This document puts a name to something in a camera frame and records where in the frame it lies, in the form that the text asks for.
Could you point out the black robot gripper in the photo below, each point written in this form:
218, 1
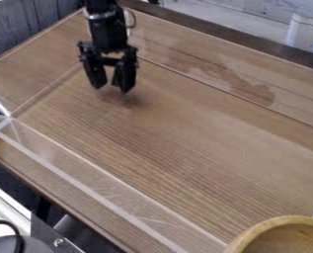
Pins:
107, 27

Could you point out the brown wooden bowl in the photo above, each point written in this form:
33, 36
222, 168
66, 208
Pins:
284, 234

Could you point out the white cylindrical container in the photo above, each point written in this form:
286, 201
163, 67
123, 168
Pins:
300, 32

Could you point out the clear acrylic barrier wall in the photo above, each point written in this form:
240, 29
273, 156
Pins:
134, 221

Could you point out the grey metal bracket with screw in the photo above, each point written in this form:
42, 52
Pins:
51, 238

